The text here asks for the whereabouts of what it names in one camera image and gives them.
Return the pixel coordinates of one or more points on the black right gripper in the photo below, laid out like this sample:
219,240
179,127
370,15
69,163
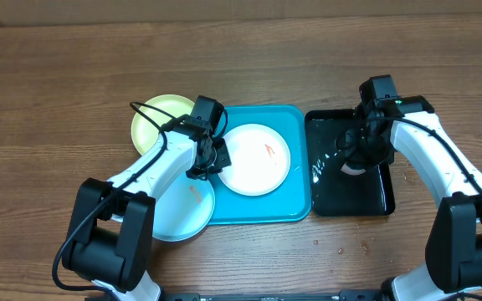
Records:
354,155

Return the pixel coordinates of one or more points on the teal plastic tray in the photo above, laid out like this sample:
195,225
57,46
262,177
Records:
291,201

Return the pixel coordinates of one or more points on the white pink plate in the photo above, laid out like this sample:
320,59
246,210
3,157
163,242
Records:
260,160

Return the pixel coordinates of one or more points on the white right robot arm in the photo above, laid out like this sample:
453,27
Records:
452,267

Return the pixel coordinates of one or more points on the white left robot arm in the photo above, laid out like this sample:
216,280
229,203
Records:
110,229

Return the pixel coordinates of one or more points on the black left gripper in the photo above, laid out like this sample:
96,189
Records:
223,160

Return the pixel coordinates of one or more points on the light blue plate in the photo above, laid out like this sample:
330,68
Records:
184,210

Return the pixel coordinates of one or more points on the yellow plate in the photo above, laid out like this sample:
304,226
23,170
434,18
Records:
143,133

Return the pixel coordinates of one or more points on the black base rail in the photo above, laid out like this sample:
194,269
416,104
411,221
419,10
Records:
343,295

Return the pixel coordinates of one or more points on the sponge with green pad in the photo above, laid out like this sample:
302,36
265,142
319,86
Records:
352,171

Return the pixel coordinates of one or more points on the black tray with water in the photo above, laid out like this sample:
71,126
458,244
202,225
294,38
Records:
333,192

